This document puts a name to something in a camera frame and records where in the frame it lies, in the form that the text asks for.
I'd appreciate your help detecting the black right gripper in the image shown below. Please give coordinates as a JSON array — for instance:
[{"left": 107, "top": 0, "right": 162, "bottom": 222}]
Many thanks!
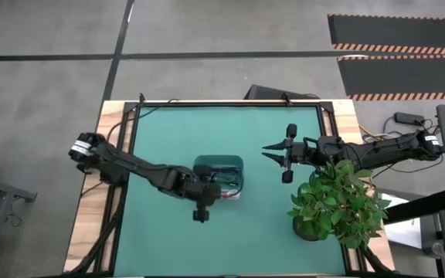
[{"left": 261, "top": 123, "right": 318, "bottom": 184}]

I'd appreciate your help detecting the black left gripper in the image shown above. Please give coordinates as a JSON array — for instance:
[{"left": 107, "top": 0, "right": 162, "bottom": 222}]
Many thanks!
[{"left": 183, "top": 165, "right": 224, "bottom": 224}]

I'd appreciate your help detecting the green braided cable bundle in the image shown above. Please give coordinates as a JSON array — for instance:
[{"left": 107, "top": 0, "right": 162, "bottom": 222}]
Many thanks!
[{"left": 213, "top": 175, "right": 243, "bottom": 186}]

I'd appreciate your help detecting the clear plastic container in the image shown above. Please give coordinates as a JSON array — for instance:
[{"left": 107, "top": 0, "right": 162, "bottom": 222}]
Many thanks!
[{"left": 192, "top": 154, "right": 245, "bottom": 202}]

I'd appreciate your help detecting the black computer monitor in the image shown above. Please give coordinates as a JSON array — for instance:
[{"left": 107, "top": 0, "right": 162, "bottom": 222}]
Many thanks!
[{"left": 244, "top": 83, "right": 321, "bottom": 102}]

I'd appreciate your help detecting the teal table mat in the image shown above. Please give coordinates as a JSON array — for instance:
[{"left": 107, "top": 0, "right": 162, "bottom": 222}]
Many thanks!
[{"left": 113, "top": 105, "right": 348, "bottom": 276}]

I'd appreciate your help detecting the green leafy plant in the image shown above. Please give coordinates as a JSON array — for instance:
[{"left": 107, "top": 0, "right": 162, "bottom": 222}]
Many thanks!
[{"left": 287, "top": 158, "right": 393, "bottom": 250}]

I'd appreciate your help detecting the dark plant pot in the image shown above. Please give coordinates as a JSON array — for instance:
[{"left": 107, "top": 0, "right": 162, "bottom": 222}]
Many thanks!
[{"left": 292, "top": 215, "right": 322, "bottom": 243}]

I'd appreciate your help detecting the black power adapter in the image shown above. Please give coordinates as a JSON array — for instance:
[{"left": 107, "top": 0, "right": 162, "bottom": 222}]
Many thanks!
[{"left": 393, "top": 111, "right": 426, "bottom": 127}]

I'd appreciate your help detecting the white paper sheet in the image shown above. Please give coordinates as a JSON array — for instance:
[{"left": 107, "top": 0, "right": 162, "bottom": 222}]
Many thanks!
[{"left": 382, "top": 194, "right": 423, "bottom": 249}]

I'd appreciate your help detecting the black hazard-striped floor mat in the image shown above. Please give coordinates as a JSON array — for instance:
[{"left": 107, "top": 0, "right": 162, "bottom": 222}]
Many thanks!
[
  {"left": 337, "top": 54, "right": 445, "bottom": 102},
  {"left": 327, "top": 13, "right": 445, "bottom": 56}
]

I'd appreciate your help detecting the purple braided cable bundle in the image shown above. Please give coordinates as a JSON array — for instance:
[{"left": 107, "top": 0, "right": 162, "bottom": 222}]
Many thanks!
[{"left": 212, "top": 169, "right": 241, "bottom": 178}]

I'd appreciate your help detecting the black aluminium table frame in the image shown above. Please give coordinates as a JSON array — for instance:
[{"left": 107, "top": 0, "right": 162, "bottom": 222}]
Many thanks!
[{"left": 73, "top": 93, "right": 396, "bottom": 277}]

